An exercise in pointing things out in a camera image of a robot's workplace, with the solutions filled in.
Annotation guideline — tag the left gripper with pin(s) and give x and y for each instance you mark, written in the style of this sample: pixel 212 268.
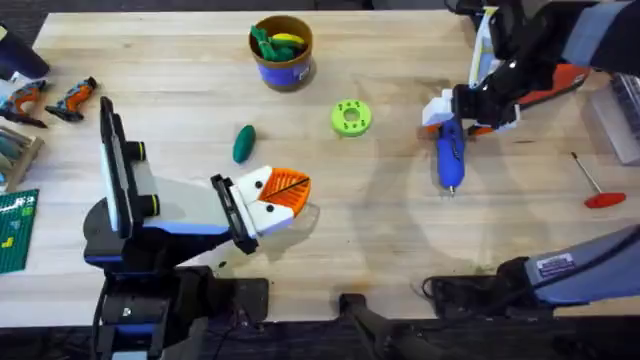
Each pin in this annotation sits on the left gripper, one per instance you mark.
pixel 190 205

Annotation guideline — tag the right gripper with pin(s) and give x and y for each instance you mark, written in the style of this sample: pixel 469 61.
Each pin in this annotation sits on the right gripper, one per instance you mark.
pixel 500 95

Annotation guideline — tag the blue electric screwdriver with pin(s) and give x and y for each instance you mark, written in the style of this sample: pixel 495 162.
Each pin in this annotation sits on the blue electric screwdriver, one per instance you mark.
pixel 450 160

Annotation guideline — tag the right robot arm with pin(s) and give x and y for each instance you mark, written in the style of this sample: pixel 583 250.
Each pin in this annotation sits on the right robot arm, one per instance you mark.
pixel 590 280

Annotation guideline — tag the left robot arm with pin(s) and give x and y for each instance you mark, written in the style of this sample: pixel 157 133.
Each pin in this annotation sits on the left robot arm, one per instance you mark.
pixel 131 300

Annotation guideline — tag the green toy vegetable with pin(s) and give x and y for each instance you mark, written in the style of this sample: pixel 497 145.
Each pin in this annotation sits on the green toy vegetable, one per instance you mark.
pixel 244 144

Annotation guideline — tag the right wrist upright plate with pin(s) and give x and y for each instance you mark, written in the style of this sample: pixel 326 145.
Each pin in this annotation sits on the right wrist upright plate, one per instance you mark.
pixel 484 50

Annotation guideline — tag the wrist upright plate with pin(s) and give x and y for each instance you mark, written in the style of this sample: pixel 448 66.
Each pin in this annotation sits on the wrist upright plate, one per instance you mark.
pixel 484 50
pixel 116 170

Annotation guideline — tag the green disc with holes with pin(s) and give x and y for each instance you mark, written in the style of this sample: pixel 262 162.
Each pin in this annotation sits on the green disc with holes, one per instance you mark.
pixel 342 122

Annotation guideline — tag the brown blue tub with toys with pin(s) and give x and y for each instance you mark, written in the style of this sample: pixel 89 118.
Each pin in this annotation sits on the brown blue tub with toys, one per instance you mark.
pixel 282 67

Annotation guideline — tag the clear plastic box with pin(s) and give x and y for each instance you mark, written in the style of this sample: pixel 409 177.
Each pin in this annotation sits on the clear plastic box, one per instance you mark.
pixel 617 120

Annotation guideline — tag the left wrist upright plate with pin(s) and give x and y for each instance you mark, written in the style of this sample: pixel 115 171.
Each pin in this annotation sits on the left wrist upright plate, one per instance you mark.
pixel 116 170

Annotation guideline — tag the green board with blocks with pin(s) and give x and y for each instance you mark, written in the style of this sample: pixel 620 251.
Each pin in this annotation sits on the green board with blocks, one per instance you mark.
pixel 17 235

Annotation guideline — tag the wooden box with tools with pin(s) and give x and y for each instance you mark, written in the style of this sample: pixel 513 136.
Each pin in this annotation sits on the wooden box with tools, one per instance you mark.
pixel 15 155

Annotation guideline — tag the black rail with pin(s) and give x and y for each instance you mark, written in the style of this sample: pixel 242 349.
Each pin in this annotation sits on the black rail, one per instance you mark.
pixel 310 342

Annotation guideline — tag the black camera stand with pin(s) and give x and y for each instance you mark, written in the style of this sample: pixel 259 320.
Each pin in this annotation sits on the black camera stand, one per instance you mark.
pixel 372 325

